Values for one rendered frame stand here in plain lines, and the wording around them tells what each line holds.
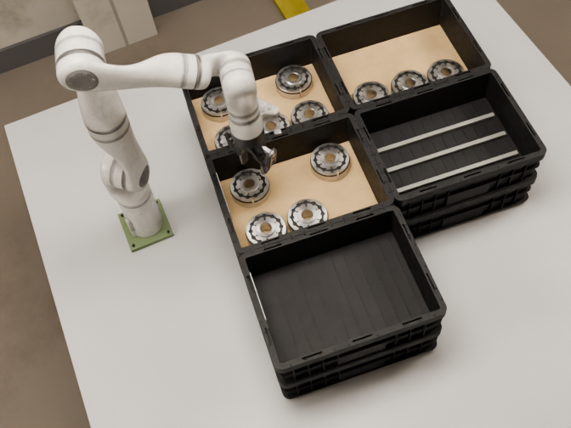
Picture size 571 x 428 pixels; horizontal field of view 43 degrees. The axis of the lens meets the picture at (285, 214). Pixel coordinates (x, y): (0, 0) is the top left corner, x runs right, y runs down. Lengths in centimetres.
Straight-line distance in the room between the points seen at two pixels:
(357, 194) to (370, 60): 46
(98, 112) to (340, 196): 67
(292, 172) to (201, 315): 44
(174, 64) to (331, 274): 65
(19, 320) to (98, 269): 90
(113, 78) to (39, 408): 156
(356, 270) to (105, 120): 69
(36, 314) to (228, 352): 118
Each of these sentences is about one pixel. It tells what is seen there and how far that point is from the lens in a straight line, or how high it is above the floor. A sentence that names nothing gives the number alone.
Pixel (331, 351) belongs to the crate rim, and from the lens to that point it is 159.
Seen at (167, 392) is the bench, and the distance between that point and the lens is 186.
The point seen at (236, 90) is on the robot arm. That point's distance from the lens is 150.
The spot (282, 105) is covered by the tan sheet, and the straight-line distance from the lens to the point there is 207.
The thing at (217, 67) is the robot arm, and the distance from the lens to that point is 154.
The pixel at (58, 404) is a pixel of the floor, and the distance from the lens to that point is 272.
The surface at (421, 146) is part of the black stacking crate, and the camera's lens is 198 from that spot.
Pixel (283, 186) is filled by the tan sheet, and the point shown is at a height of 83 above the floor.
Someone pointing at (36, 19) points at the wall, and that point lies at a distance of 351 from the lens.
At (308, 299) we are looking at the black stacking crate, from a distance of 175.
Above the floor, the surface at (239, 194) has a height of 86.
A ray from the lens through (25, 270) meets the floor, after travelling 299.
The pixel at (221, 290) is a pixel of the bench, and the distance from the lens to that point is 193.
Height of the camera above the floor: 242
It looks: 59 degrees down
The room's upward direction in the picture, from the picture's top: 9 degrees counter-clockwise
